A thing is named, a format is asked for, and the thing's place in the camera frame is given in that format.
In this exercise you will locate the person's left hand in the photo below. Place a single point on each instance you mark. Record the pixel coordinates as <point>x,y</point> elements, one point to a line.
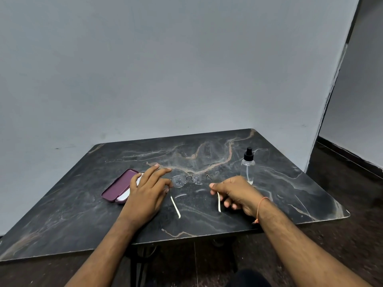
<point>143,203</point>

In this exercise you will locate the person's left forearm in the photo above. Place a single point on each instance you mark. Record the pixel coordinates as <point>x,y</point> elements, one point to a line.
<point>101,257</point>

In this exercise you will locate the metal frame eyeglasses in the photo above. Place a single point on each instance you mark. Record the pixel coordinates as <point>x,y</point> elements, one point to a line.
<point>179,180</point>

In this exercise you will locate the maroon glasses case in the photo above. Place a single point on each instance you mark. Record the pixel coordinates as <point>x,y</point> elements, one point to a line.
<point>118,185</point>

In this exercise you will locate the white cleaning cloth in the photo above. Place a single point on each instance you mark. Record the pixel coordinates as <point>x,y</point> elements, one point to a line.
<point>122,198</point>

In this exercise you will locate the person's right forearm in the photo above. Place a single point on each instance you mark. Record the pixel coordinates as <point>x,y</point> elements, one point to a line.
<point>299,251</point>

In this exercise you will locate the person's right hand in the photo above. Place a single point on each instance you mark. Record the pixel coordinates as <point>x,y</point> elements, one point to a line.
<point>242,192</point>

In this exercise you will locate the clear spray bottle black cap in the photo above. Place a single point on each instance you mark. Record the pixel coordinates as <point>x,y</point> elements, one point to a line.
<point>248,170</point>

